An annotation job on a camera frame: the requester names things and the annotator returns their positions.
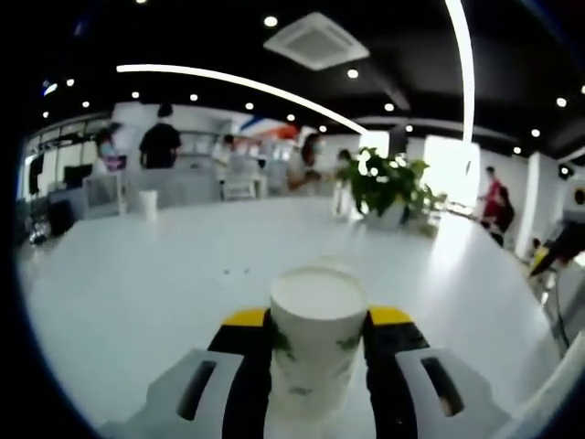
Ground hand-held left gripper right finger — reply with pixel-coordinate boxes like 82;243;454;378
363;305;514;439

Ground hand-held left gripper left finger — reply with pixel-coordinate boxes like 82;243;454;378
98;306;275;439

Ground tall plain white paper cup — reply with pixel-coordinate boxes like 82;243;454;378
138;189;159;221

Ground white table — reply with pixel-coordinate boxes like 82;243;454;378
17;196;563;439

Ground clear glass vase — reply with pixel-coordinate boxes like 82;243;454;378
331;180;354;220

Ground white rack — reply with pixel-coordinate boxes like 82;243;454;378
222;176;267;201

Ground grey desk partition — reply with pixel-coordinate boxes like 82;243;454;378
84;167;220;215

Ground green potted plant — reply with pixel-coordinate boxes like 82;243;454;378
338;145;448;230

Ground white ceiling light strip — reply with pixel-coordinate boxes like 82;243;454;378
116;63;372;136
445;0;477;147

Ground black hanging screen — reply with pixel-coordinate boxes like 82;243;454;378
389;125;409;155

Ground black bin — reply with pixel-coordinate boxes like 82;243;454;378
47;199;75;238

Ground black computer monitor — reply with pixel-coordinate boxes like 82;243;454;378
63;164;93;189

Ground ceiling air vent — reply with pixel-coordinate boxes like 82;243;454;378
263;12;370;70

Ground ceiling spot lights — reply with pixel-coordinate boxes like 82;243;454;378
40;0;569;156

